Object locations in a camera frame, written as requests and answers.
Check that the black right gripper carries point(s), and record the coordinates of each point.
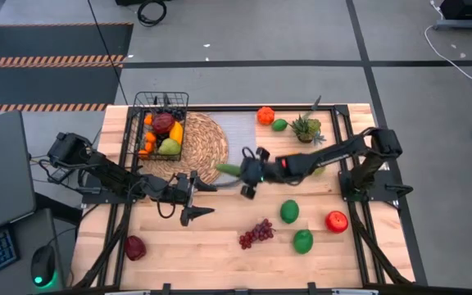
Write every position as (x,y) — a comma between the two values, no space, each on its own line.
(256,172)

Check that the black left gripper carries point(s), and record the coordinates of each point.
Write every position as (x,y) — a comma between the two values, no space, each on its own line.
(182,190)

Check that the green cucumber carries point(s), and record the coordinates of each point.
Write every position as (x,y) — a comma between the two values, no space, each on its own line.
(228,169)

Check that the round green fruit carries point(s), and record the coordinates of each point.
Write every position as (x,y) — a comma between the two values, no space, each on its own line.
(289,211)
(302,241)

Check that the small green lime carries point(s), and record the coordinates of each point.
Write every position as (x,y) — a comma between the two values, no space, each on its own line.
(279,125)

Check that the red grape bunch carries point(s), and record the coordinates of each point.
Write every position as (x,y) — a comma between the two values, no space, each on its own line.
(258,233)

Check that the yellow orange fruit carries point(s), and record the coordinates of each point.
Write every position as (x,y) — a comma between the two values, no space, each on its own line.
(176,133)

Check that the tangerine cluster with stem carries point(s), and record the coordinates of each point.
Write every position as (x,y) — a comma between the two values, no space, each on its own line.
(148,119)
(150,138)

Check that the dark red apple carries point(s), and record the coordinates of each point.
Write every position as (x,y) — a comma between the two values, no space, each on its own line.
(163,123)
(134,248)

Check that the dark grape bunch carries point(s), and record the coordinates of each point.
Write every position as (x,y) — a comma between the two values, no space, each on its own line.
(177,114)

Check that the bright red apple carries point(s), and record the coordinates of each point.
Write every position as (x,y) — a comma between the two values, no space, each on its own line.
(336,221)

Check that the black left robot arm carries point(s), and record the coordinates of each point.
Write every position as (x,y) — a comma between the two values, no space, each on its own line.
(109,174)

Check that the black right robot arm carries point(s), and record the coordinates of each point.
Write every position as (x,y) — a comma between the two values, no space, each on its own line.
(334,153)

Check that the grey rectangular placemat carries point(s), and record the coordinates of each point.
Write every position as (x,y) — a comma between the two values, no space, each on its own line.
(236,131)

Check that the round woven placemat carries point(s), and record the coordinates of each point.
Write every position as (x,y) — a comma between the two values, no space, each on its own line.
(203,139)

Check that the potted succulent plant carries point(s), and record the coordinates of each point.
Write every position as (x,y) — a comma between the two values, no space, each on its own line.
(306,129)

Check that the black power adapter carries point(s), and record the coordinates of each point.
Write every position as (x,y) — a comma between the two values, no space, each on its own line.
(57,175)

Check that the black computer mouse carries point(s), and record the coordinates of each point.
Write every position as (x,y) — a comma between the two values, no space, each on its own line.
(42,264)

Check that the grey desk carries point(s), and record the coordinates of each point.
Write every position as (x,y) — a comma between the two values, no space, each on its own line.
(27,229)

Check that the dark grey monitor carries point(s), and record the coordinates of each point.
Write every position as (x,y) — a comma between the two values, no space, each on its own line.
(2,172)

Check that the black hazard-striped floor mat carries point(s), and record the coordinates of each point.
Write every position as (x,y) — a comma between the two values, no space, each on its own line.
(35,41)

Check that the grey metal stand leg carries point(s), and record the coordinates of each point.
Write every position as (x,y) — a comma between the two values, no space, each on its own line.
(457,25)

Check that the black cabinet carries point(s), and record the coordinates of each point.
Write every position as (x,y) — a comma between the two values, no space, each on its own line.
(461,8)

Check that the black aluminium rig frame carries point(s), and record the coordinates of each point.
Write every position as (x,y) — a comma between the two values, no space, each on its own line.
(223,108)

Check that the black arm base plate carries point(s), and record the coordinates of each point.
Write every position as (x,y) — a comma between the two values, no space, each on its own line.
(90,199)
(379,192)

